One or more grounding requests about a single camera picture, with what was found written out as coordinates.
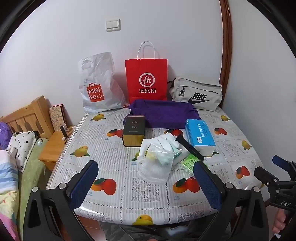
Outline green packet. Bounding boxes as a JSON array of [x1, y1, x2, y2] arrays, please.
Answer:
[[180, 154, 204, 176]]

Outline wooden headboard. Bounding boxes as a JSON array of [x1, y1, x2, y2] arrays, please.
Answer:
[[0, 95, 55, 139]]

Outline dark green tin box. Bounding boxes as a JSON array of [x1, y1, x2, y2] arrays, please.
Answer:
[[122, 115, 147, 148]]

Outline white foam block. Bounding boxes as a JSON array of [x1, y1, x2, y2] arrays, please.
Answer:
[[172, 149, 190, 165]]

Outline white plastic shopping bag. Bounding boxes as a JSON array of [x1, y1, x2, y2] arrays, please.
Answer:
[[78, 52, 127, 113]]

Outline striped pastel quilt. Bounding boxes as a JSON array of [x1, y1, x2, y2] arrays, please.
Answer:
[[0, 149, 20, 241]]

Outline person's right hand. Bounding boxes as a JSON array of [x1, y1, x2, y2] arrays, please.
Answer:
[[273, 207, 292, 235]]

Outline clear plastic pouch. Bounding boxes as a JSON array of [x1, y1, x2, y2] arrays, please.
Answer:
[[138, 145, 175, 183]]

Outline green blanket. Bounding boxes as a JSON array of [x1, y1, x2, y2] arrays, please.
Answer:
[[17, 138, 58, 237]]

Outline purple plush toy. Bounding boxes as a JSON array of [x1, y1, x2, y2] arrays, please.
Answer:
[[0, 122, 13, 150]]

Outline fruit print tablecloth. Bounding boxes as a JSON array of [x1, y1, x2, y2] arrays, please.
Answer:
[[46, 108, 266, 226]]

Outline wooden door frame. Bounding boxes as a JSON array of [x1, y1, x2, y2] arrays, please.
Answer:
[[218, 0, 233, 109]]

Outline red paper bag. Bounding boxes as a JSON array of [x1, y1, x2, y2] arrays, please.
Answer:
[[125, 41, 168, 102]]

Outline blue tissue pack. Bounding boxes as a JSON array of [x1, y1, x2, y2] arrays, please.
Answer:
[[184, 119, 216, 156]]

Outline white light switch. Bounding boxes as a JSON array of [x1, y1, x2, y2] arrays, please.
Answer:
[[106, 20, 121, 32]]

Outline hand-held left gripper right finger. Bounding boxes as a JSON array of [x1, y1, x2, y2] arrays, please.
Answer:
[[193, 161, 270, 241]]

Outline black watch strap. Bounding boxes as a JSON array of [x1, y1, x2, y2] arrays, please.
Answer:
[[174, 136, 205, 161]]

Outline wooden nightstand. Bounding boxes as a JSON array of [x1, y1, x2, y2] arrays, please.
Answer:
[[39, 125, 77, 172]]

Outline grey waist bag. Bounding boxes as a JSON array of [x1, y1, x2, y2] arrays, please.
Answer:
[[168, 77, 223, 111]]

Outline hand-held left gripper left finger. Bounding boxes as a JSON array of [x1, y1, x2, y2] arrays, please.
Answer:
[[23, 160, 99, 241]]

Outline floral white pillow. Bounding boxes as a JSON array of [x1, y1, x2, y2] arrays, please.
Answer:
[[6, 131, 38, 173]]

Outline patterned notebook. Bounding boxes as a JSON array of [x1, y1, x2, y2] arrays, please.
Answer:
[[48, 104, 66, 132]]

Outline glass perfume bottle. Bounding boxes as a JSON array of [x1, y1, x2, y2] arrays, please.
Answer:
[[60, 124, 70, 140]]

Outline purple fabric basket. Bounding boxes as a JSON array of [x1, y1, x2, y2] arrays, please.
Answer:
[[128, 100, 201, 129]]

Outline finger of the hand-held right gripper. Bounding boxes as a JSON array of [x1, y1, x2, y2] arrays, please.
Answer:
[[272, 155, 296, 180], [254, 166, 282, 189]]

